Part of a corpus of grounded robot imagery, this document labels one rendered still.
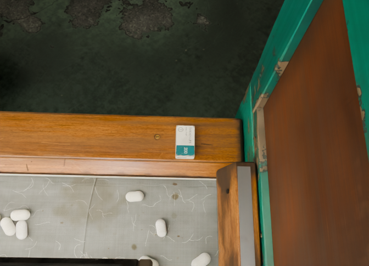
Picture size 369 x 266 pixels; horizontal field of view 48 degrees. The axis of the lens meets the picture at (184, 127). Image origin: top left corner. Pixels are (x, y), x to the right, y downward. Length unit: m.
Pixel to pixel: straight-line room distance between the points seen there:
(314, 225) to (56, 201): 0.48
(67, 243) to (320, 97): 0.51
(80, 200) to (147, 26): 1.18
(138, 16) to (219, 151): 1.18
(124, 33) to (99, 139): 1.08
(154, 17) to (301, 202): 1.46
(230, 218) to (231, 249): 0.05
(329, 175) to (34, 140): 0.55
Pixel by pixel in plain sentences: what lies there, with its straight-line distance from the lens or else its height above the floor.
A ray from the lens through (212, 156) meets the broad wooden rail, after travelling 0.78.
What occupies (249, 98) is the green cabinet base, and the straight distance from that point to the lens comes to 0.76.
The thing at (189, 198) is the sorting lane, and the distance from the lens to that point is 0.78.
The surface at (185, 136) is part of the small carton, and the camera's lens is 0.76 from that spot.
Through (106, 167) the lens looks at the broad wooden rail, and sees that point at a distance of 0.78.
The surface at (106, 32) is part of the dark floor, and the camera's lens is 1.84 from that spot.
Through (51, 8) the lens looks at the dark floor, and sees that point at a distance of 1.95.
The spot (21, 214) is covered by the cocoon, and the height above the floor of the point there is 0.76.
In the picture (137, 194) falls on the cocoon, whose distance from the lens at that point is 0.76.
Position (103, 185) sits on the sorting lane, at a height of 0.74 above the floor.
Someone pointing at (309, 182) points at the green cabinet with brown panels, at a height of 1.05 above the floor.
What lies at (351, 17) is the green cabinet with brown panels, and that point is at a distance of 0.38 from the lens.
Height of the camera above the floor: 1.50
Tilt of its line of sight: 68 degrees down
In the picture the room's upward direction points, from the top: 8 degrees clockwise
